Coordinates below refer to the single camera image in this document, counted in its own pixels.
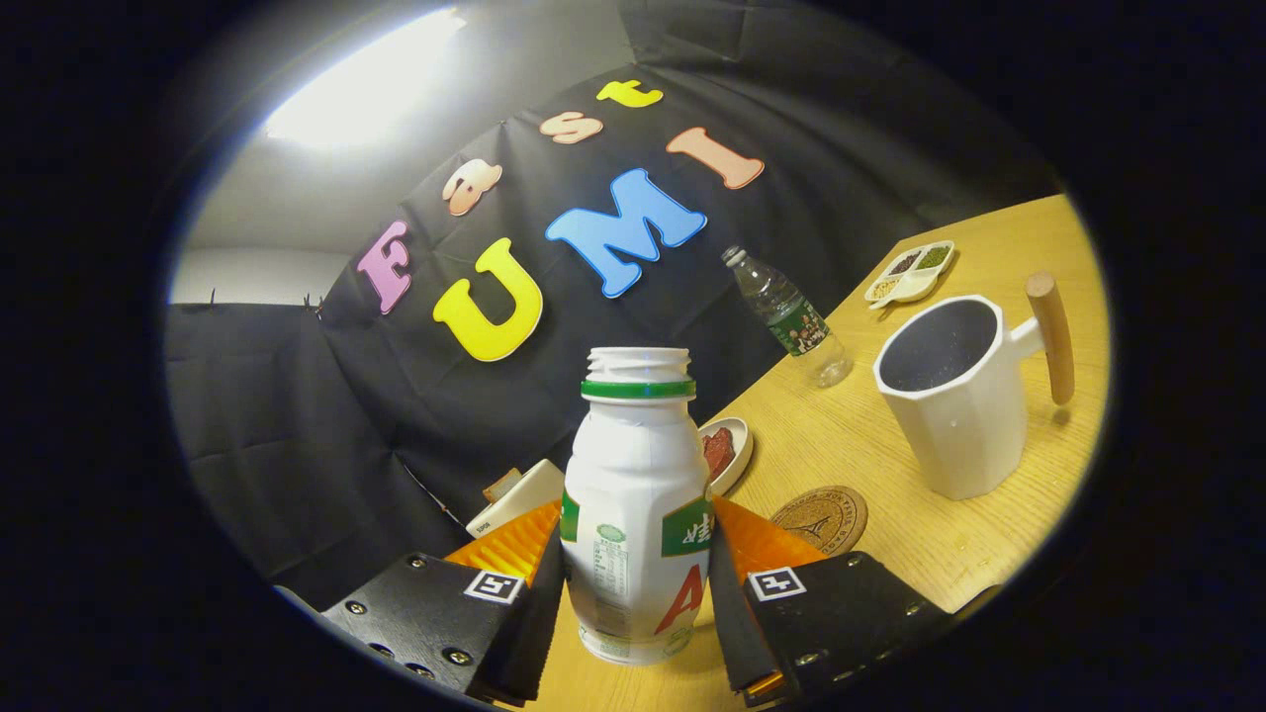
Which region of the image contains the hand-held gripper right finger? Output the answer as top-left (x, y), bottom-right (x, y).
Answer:
top-left (707, 494), bottom-right (955, 708)

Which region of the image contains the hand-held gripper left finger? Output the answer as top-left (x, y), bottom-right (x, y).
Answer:
top-left (321, 499), bottom-right (567, 708)

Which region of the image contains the round cork coaster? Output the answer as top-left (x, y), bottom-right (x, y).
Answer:
top-left (769, 486), bottom-right (869, 557)

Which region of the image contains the white juice bottle green label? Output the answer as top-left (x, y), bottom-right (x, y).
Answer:
top-left (560, 346), bottom-right (715, 667)

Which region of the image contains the white cup wooden handle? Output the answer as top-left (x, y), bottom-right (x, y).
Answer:
top-left (872, 271), bottom-right (1076, 501)

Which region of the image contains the clear plastic water bottle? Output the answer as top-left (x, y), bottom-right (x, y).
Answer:
top-left (720, 245), bottom-right (855, 389)

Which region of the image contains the cream toaster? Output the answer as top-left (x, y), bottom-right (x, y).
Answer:
top-left (465, 459), bottom-right (567, 539)

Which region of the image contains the red meat strip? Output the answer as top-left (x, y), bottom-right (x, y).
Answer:
top-left (702, 427), bottom-right (737, 483)

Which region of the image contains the white round plate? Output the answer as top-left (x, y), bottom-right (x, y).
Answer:
top-left (697, 416), bottom-right (755, 497)

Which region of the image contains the black backdrop cloth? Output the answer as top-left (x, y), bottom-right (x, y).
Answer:
top-left (163, 0), bottom-right (1064, 614)

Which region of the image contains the white divided dish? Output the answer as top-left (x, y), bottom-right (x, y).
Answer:
top-left (864, 240), bottom-right (956, 311)

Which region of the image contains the wooden table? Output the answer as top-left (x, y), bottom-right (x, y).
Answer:
top-left (524, 194), bottom-right (1111, 712)

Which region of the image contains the ceiling light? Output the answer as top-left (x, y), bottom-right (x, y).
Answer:
top-left (262, 8), bottom-right (471, 149)

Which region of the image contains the thin cable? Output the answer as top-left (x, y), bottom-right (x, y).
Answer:
top-left (396, 455), bottom-right (466, 525)

